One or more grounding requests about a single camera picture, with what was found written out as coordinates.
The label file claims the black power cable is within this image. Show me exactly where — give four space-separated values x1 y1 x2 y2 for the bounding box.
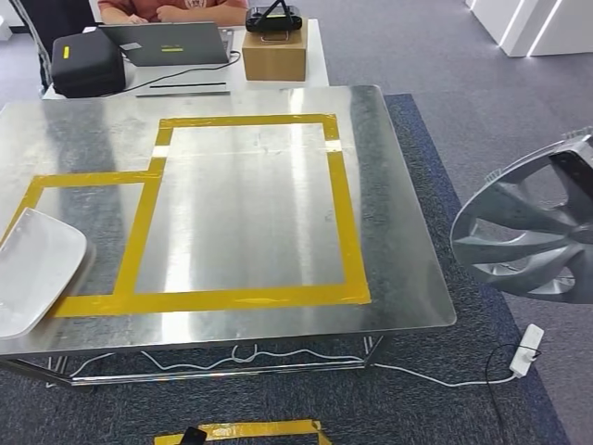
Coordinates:
484 342 542 434

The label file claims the black laptop cable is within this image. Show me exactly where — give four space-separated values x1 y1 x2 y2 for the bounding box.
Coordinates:
100 50 243 99

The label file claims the silver plastic hubcap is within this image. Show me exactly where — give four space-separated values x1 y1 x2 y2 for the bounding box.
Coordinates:
449 125 593 307

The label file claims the white floor cable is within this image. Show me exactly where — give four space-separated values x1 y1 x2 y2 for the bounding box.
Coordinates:
46 343 519 390

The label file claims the steel workbench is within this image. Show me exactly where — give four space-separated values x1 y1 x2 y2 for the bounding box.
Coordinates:
0 84 458 389

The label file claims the black robot left foot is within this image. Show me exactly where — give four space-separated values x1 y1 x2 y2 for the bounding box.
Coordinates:
177 426 208 445

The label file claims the person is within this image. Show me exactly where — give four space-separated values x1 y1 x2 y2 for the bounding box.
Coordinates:
97 0 249 27

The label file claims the white curved plastic panel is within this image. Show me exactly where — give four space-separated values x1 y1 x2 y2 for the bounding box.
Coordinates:
0 207 89 341

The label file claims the grey open laptop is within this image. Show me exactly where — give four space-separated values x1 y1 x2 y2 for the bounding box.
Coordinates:
100 21 235 68

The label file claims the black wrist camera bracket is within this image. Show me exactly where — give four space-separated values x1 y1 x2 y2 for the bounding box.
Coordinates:
548 150 593 207

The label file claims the dark blue floor mat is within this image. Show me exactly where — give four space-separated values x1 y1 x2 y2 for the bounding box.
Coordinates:
0 93 571 445

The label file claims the white lit partition block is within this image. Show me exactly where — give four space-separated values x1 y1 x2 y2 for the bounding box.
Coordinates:
465 0 593 58

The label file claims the white power strip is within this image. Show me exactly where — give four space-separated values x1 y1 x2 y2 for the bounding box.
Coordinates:
509 324 545 379

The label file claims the white side table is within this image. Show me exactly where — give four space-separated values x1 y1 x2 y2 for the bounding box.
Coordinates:
42 18 330 101

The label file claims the brown cardboard box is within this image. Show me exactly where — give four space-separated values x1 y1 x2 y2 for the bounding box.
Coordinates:
241 18 309 83

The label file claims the silver flat closed device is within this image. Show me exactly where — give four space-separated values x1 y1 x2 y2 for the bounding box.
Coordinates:
135 81 232 98

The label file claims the black controller with antennas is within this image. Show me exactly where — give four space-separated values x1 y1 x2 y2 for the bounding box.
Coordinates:
244 0 303 33

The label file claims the black case with yellow label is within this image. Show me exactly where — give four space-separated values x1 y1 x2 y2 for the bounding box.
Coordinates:
51 29 127 99

